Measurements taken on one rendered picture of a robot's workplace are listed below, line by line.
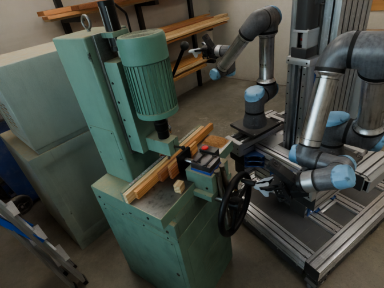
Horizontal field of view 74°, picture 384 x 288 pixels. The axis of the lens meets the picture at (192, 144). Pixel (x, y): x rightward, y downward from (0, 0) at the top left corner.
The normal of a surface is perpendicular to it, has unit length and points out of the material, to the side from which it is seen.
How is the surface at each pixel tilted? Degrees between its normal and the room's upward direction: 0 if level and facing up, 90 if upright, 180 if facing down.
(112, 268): 0
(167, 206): 0
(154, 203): 0
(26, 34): 90
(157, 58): 90
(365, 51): 78
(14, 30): 90
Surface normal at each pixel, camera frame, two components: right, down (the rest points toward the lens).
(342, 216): -0.14, -0.83
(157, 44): 0.69, 0.31
